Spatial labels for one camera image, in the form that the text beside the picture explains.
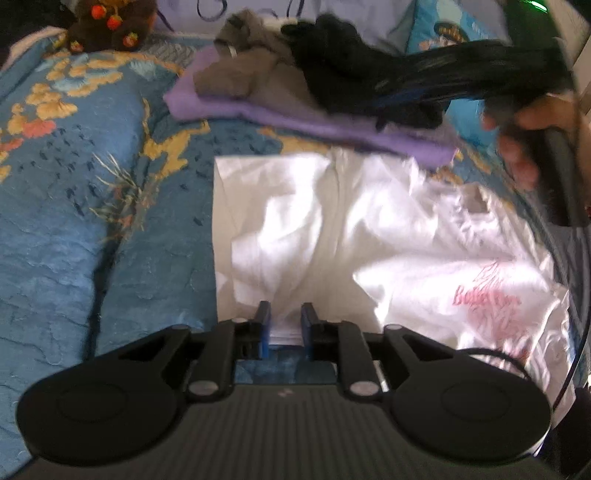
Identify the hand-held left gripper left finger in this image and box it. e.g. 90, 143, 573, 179
117, 301, 273, 400

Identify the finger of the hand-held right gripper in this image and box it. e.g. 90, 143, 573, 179
383, 41, 570, 88
374, 69, 573, 112

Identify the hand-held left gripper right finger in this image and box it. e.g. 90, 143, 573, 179
300, 301, 462, 400

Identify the white t-shirt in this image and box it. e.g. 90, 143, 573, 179
213, 148, 575, 407

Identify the person's right hand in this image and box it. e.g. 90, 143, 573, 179
482, 95, 578, 188

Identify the blue cartoon pillow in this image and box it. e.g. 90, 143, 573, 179
406, 0, 513, 153

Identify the black folded garment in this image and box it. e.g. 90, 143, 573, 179
281, 13, 451, 132

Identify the purple folded garment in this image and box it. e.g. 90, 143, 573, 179
163, 45, 459, 169

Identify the blue patterned quilt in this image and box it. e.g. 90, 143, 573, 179
0, 30, 555, 467

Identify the grey-brown garment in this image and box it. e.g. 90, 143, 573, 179
193, 11, 324, 116

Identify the orange and brown plush toy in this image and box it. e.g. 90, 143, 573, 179
68, 0, 160, 52

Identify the black cable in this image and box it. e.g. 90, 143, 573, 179
459, 272, 591, 416

